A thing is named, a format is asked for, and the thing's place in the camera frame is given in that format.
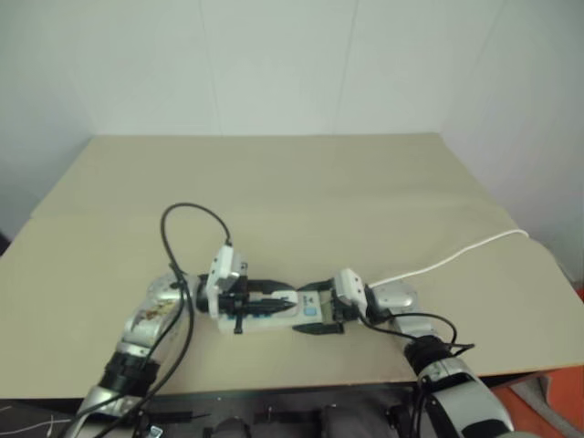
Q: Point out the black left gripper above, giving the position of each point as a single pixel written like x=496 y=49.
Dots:
x=235 y=305

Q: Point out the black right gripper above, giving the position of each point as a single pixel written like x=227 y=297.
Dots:
x=343 y=313

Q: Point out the white power strip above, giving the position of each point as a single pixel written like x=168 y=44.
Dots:
x=274 y=323

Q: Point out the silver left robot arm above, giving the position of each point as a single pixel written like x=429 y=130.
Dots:
x=146 y=315

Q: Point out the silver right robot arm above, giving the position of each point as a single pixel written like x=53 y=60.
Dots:
x=456 y=378

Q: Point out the dark rounded shape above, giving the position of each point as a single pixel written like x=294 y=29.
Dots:
x=232 y=429

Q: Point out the small metal clip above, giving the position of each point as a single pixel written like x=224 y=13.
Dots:
x=156 y=432

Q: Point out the orange object under table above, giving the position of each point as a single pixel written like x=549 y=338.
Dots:
x=538 y=406

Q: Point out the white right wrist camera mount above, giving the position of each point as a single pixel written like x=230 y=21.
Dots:
x=349 y=287

